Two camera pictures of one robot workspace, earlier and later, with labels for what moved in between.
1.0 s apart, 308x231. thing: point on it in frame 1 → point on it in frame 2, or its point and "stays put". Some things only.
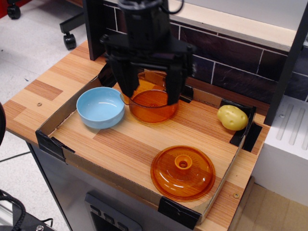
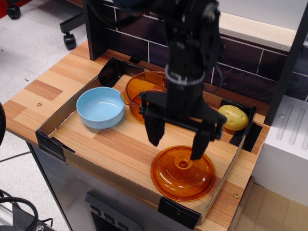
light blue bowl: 101,108 stays put
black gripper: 147,39 → 183,101
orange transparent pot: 149,102 stays put
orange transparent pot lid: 182,173 stays put
